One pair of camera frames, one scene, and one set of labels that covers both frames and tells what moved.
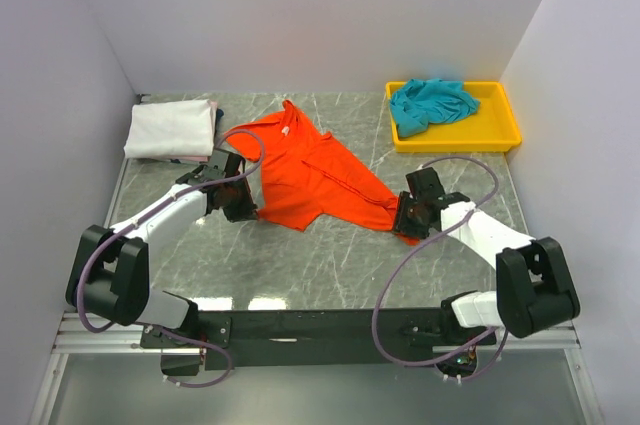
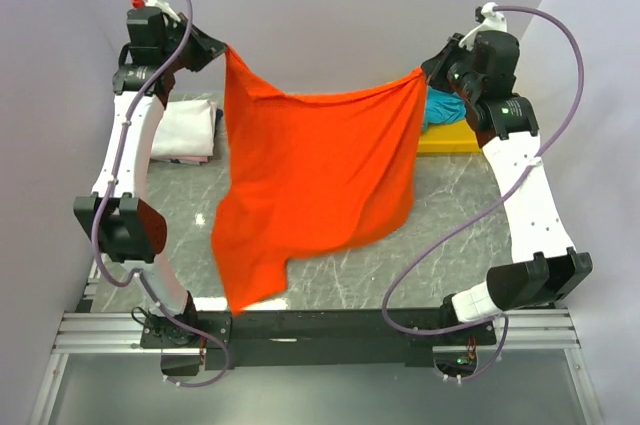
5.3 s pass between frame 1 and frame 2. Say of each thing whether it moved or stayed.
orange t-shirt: moved
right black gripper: moved
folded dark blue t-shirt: stayed
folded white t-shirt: stayed
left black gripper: moved
